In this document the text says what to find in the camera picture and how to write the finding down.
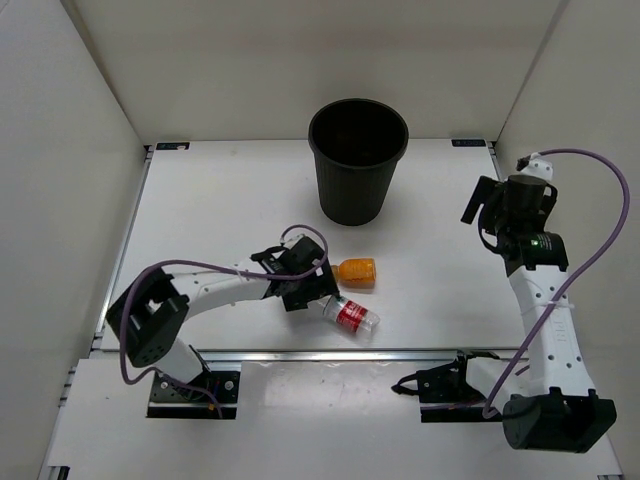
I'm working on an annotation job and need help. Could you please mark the clear bottle red label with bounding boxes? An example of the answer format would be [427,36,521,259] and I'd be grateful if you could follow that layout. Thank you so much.
[317,295,380,343]

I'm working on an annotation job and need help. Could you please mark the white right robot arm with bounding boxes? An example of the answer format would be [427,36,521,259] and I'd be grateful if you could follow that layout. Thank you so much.
[391,174,617,453]

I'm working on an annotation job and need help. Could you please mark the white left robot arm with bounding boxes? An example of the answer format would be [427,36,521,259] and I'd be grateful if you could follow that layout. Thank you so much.
[106,234,339,402]

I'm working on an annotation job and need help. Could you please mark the black plastic waste bin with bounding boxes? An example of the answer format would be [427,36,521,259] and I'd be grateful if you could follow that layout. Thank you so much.
[308,98,409,226]

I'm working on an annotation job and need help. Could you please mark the orange juice bottle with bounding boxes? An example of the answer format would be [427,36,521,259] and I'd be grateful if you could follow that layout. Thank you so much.
[331,258,376,289]

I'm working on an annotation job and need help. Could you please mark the right blue table sticker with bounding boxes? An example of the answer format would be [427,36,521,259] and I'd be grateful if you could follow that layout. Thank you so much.
[451,139,487,148]

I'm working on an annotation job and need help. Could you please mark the blue table sticker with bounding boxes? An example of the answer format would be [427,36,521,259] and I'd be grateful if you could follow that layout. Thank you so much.
[451,139,487,148]
[155,142,190,151]

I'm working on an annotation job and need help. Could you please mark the left blue table sticker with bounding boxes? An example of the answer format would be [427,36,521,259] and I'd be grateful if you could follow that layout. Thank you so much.
[155,142,190,151]

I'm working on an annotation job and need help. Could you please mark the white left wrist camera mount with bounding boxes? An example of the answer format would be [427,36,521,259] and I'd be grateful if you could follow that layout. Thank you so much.
[280,233,306,249]

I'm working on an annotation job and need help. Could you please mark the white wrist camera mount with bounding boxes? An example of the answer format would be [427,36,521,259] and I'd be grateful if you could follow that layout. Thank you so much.
[516,152,554,183]
[280,233,306,249]

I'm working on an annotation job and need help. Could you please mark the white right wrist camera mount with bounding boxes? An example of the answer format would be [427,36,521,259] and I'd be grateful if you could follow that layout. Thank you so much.
[516,152,554,183]

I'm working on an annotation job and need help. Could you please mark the aluminium front table rail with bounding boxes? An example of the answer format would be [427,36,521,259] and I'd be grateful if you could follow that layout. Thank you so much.
[89,347,556,365]

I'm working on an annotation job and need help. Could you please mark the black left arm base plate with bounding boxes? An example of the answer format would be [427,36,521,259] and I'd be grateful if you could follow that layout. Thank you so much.
[146,364,241,420]

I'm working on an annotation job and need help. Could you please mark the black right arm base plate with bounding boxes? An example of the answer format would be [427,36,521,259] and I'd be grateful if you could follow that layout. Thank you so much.
[416,366,502,424]

